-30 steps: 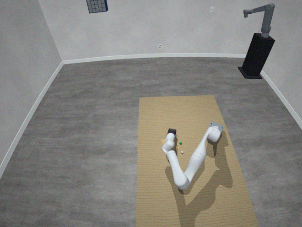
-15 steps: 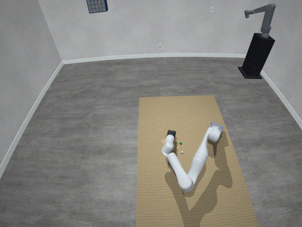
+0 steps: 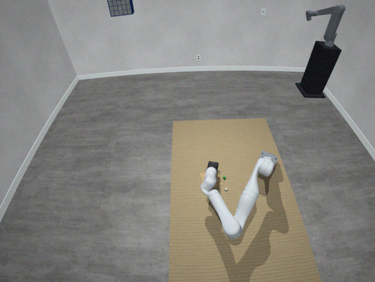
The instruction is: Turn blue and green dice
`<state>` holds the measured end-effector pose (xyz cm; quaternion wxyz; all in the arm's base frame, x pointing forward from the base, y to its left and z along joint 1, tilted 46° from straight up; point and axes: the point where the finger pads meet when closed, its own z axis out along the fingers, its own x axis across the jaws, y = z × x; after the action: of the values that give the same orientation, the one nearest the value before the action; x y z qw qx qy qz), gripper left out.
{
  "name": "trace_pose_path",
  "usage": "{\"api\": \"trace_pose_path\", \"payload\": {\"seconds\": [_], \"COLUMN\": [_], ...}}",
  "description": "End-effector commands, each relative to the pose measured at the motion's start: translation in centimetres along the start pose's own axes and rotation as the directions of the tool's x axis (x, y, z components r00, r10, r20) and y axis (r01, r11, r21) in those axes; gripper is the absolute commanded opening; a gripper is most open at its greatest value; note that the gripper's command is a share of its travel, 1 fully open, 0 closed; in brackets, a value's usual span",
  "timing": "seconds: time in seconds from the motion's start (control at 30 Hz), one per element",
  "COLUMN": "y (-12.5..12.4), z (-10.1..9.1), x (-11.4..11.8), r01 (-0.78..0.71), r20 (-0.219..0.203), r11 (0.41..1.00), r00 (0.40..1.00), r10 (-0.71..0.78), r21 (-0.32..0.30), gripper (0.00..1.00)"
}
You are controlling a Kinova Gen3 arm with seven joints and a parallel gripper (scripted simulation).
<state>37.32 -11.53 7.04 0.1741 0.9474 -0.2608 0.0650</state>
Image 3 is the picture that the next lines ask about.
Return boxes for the tan mat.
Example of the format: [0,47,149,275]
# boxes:
[199,172,223,187]

